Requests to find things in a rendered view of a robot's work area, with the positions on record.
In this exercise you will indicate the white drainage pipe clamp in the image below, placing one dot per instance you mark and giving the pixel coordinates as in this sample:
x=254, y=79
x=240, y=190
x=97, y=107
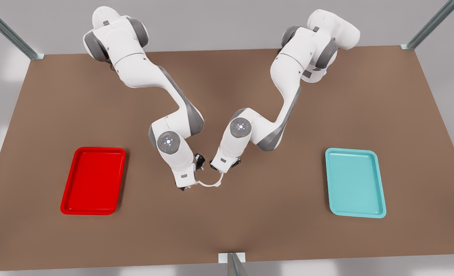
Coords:
x=211, y=185

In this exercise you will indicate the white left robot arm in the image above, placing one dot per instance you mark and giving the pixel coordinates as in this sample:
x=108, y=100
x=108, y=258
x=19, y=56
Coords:
x=288, y=73

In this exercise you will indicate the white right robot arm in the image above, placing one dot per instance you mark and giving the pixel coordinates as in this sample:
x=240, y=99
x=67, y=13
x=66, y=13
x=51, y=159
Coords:
x=135, y=65

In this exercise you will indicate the red rectangular tray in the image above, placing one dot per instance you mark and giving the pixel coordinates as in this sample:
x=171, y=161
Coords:
x=92, y=180

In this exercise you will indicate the teal rectangular tray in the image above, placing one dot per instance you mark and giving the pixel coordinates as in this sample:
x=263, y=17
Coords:
x=355, y=183

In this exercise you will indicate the silver frame post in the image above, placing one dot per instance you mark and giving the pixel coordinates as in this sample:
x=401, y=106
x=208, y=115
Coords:
x=430, y=26
x=8, y=32
x=233, y=264

